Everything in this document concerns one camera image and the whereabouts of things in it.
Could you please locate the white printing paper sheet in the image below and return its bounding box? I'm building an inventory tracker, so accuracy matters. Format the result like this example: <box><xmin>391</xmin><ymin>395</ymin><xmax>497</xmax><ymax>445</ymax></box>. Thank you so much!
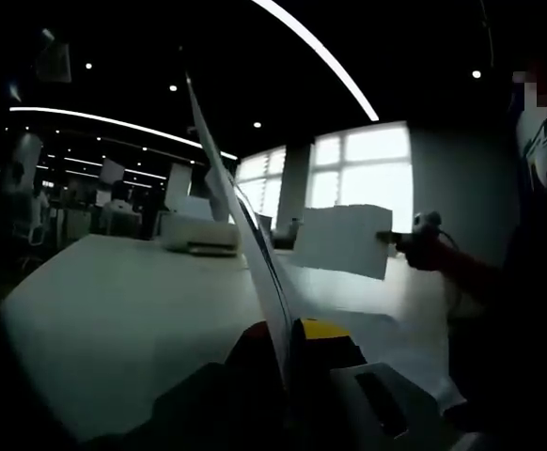
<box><xmin>294</xmin><ymin>203</ymin><xmax>395</xmax><ymax>282</ymax></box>

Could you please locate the ceiling air conditioner unit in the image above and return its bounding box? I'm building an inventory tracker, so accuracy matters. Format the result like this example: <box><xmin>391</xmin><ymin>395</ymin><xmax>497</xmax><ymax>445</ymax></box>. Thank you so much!
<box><xmin>36</xmin><ymin>39</ymin><xmax>72</xmax><ymax>84</ymax></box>

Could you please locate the person's dark clothed torso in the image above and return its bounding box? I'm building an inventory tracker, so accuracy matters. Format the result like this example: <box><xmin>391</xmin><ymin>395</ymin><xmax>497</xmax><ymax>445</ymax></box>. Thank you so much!
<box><xmin>446</xmin><ymin>187</ymin><xmax>547</xmax><ymax>451</ymax></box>

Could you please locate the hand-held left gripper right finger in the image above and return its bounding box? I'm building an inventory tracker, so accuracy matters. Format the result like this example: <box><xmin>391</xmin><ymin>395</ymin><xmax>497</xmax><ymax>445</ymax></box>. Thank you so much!
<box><xmin>292</xmin><ymin>317</ymin><xmax>485</xmax><ymax>451</ymax></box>

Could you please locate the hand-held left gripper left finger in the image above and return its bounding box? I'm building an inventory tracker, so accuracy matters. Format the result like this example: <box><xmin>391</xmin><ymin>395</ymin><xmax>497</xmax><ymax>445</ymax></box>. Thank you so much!
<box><xmin>85</xmin><ymin>322</ymin><xmax>293</xmax><ymax>451</ymax></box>

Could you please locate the white display board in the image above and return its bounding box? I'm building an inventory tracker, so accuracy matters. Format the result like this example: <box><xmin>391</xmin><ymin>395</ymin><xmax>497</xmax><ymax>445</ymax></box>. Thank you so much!
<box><xmin>100</xmin><ymin>158</ymin><xmax>125</xmax><ymax>182</ymax></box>

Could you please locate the white printer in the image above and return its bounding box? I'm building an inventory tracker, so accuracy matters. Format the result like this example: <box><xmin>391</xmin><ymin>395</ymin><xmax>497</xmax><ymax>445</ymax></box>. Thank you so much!
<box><xmin>159</xmin><ymin>194</ymin><xmax>241</xmax><ymax>257</ymax></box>

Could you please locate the curved ceiling light strip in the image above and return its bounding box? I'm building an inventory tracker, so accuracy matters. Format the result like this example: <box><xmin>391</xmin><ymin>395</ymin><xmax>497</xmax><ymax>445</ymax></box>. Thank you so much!
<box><xmin>8</xmin><ymin>105</ymin><xmax>240</xmax><ymax>161</ymax></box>
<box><xmin>252</xmin><ymin>0</ymin><xmax>381</xmax><ymax>122</ymax></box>

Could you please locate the white office chair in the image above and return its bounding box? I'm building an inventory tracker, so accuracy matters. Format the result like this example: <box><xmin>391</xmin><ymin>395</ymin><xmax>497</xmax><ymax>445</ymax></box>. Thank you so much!
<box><xmin>102</xmin><ymin>201</ymin><xmax>141</xmax><ymax>239</ymax></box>

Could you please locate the person's right hand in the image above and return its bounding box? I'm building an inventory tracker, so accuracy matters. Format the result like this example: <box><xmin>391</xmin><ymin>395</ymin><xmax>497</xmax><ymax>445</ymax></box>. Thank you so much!
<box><xmin>402</xmin><ymin>234</ymin><xmax>458</xmax><ymax>272</ymax></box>

